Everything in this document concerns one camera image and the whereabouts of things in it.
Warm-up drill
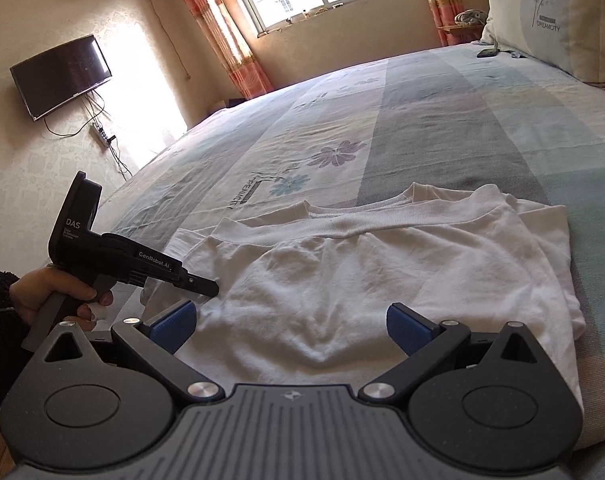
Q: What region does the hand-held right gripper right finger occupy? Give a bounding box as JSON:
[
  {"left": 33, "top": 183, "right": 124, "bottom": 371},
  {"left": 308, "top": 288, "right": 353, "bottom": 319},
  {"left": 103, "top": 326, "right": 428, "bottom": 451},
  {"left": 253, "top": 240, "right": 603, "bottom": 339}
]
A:
[{"left": 360, "top": 302, "right": 554, "bottom": 404}]

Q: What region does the person's left hand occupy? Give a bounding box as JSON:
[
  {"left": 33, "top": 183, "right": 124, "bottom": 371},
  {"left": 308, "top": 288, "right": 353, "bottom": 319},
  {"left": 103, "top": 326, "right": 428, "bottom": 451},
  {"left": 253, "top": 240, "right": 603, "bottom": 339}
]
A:
[{"left": 7, "top": 265, "right": 115, "bottom": 331}]

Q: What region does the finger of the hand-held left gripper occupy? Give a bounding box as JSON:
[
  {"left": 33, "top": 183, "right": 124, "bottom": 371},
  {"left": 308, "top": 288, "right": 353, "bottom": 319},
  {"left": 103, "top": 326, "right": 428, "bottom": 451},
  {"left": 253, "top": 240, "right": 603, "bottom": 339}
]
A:
[{"left": 176, "top": 267, "right": 220, "bottom": 300}]

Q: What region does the wall-mounted television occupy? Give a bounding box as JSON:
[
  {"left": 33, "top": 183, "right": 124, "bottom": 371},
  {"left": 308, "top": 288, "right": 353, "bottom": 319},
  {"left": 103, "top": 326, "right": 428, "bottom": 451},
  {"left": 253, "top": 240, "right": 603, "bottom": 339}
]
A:
[{"left": 9, "top": 33, "right": 114, "bottom": 123}]

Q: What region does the grey patterned cloth bundle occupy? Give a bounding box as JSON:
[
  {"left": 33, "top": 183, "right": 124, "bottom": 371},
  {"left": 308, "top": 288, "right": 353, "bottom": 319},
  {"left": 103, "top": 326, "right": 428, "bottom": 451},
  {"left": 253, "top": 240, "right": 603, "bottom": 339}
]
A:
[{"left": 455, "top": 8, "right": 489, "bottom": 28}]

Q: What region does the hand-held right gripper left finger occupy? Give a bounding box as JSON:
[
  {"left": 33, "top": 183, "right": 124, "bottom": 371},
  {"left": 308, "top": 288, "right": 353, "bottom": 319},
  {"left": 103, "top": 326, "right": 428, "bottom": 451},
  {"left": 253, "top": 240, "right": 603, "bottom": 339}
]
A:
[{"left": 43, "top": 299, "right": 224, "bottom": 404}]

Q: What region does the wooden bedside stand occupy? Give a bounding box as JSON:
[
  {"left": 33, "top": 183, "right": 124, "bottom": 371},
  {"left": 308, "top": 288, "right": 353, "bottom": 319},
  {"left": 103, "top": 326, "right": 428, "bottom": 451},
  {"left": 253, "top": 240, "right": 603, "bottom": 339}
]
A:
[{"left": 437, "top": 22, "right": 489, "bottom": 47}]

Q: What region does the black power cable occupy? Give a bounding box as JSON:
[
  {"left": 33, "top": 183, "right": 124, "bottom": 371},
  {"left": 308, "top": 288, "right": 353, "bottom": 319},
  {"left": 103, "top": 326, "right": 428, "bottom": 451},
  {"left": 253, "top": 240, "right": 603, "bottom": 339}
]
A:
[{"left": 44, "top": 91, "right": 134, "bottom": 182}]

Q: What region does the white printed long-sleeve t-shirt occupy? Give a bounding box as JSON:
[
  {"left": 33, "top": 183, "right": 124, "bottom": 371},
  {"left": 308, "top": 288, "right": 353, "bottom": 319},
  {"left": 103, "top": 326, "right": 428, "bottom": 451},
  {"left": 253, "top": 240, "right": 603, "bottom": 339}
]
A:
[{"left": 145, "top": 182, "right": 587, "bottom": 412}]

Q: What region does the white power strip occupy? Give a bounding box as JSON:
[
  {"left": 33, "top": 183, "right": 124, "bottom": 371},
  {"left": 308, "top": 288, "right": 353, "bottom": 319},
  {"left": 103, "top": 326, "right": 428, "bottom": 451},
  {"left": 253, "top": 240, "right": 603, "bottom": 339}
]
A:
[{"left": 89, "top": 121, "right": 116, "bottom": 149}]

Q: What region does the pastel patchwork bed sheet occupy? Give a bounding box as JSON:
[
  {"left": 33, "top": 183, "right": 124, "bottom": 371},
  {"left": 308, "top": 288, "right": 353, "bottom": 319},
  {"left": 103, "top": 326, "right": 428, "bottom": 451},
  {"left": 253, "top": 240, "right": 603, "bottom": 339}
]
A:
[{"left": 102, "top": 42, "right": 605, "bottom": 480}]

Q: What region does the large printed pillow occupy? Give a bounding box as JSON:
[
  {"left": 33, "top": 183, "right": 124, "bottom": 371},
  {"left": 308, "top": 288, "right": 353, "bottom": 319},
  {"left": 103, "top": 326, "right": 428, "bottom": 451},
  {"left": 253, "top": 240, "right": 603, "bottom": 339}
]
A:
[{"left": 480, "top": 0, "right": 605, "bottom": 92}]

